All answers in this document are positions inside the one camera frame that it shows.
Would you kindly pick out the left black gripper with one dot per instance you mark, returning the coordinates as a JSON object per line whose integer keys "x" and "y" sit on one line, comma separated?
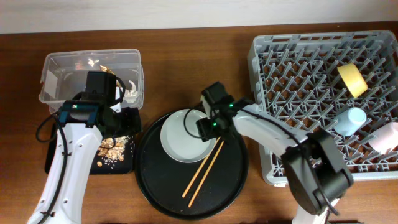
{"x": 132, "y": 120}

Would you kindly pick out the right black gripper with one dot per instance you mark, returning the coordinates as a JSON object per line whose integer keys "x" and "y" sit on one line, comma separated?
{"x": 204, "y": 129}

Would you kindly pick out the white tissue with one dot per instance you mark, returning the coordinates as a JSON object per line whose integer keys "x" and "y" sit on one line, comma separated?
{"x": 131, "y": 95}

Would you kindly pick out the grey round plate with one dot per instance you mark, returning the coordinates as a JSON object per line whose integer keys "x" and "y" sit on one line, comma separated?
{"x": 178, "y": 144}

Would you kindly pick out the food scraps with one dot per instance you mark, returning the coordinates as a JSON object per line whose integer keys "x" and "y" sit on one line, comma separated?
{"x": 112, "y": 151}

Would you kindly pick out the wooden chopstick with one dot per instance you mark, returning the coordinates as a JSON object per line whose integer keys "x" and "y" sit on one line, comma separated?
{"x": 205, "y": 175}
{"x": 198, "y": 170}

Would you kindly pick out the blue cup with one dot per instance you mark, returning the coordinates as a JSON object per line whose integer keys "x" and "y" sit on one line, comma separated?
{"x": 349, "y": 121}

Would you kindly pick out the yellow bowl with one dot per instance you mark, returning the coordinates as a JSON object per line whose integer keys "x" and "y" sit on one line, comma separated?
{"x": 353, "y": 79}

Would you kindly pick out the pink cup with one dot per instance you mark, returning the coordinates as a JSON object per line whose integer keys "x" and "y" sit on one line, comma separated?
{"x": 385, "y": 138}

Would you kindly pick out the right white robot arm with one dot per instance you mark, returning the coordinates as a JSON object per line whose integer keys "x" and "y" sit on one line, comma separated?
{"x": 316, "y": 172}

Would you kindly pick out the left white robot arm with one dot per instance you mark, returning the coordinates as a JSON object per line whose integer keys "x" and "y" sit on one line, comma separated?
{"x": 82, "y": 126}

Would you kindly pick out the clear plastic waste bin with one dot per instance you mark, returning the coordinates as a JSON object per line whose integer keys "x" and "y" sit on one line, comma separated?
{"x": 64, "y": 74}

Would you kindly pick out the grey dishwasher rack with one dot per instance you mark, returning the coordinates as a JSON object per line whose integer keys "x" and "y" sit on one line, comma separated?
{"x": 294, "y": 78}

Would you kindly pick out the black rectangular tray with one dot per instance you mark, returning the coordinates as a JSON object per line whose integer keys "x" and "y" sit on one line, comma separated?
{"x": 124, "y": 168}

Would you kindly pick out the gold snack wrapper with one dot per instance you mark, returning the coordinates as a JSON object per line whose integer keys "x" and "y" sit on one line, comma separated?
{"x": 106, "y": 69}

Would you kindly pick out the round black serving tray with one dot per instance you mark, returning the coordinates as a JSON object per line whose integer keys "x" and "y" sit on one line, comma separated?
{"x": 162, "y": 179}

